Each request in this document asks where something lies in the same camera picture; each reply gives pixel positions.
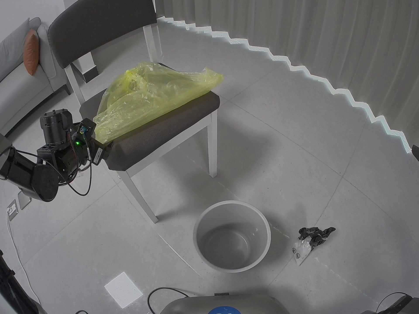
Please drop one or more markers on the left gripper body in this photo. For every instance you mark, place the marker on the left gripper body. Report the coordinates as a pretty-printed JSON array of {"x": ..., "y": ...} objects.
[{"x": 90, "y": 154}]

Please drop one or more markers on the grey white chair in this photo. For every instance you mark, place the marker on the grey white chair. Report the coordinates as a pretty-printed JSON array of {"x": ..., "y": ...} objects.
[{"x": 98, "y": 18}]

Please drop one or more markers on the orange cushion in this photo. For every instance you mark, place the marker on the orange cushion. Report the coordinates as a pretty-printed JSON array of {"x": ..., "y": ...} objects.
[{"x": 31, "y": 52}]

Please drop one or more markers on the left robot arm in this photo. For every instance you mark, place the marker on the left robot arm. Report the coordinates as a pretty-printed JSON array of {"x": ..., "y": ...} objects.
[{"x": 29, "y": 175}]

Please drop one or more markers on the yellow plastic bag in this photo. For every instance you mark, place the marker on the yellow plastic bag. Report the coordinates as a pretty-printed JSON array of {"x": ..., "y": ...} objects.
[{"x": 147, "y": 93}]

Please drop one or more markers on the white trash bin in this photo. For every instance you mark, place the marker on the white trash bin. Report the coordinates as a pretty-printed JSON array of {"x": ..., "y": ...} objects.
[{"x": 209, "y": 240}]

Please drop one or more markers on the black plastic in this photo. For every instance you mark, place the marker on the black plastic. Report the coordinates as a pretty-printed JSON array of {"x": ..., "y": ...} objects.
[{"x": 314, "y": 236}]

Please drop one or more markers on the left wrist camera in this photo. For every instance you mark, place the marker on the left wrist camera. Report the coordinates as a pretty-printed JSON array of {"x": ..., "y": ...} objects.
[{"x": 87, "y": 128}]

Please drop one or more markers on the white curtain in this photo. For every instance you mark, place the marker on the white curtain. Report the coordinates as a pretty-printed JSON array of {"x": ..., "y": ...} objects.
[{"x": 327, "y": 28}]

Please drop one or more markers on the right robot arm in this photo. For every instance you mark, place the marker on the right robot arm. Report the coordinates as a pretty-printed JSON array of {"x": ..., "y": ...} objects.
[{"x": 400, "y": 305}]

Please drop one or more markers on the clear printed wrapper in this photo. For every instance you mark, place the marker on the clear printed wrapper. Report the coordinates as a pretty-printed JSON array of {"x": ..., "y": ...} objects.
[{"x": 301, "y": 252}]

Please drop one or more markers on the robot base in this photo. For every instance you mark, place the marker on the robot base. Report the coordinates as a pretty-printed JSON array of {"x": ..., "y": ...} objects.
[{"x": 196, "y": 306}]

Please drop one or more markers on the grey sofa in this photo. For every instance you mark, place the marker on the grey sofa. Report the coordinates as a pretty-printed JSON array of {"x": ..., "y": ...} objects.
[{"x": 19, "y": 90}]

